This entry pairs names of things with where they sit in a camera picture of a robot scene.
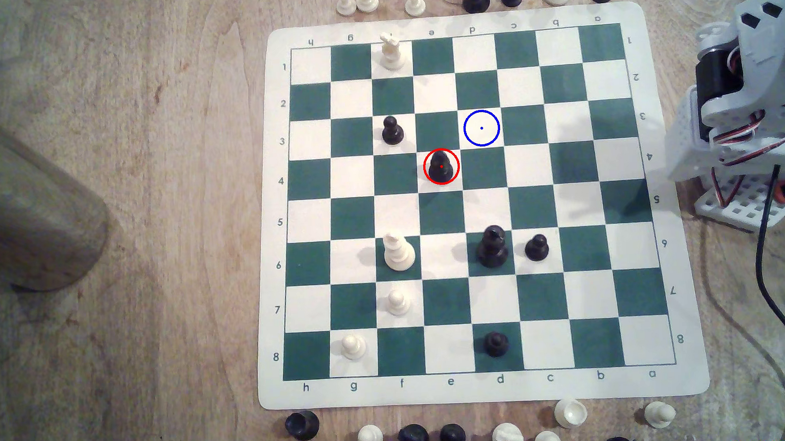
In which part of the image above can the green and white chess mat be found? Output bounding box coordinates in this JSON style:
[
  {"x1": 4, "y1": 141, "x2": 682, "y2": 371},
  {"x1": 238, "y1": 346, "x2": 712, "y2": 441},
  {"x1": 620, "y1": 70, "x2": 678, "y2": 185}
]
[{"x1": 241, "y1": 0, "x2": 712, "y2": 415}]

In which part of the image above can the white chess bishop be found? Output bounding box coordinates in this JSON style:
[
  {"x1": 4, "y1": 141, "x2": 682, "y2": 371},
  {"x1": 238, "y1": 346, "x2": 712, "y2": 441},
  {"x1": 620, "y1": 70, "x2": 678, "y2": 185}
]
[{"x1": 383, "y1": 231, "x2": 417, "y2": 273}]

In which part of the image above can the black chess rook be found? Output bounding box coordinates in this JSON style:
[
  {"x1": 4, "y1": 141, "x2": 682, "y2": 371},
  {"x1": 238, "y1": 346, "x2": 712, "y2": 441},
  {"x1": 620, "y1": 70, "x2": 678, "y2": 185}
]
[{"x1": 284, "y1": 409, "x2": 321, "y2": 441}]

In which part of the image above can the white perforated base plate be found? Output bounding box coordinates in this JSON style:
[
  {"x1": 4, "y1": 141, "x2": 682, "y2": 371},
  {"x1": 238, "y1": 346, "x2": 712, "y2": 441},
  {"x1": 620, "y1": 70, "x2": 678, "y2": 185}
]
[{"x1": 693, "y1": 172, "x2": 785, "y2": 235}]

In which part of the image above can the brown wooden cylinder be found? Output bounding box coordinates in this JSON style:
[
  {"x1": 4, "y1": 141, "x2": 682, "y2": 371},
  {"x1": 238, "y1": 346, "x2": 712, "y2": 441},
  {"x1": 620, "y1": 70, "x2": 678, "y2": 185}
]
[{"x1": 0, "y1": 94, "x2": 114, "y2": 295}]

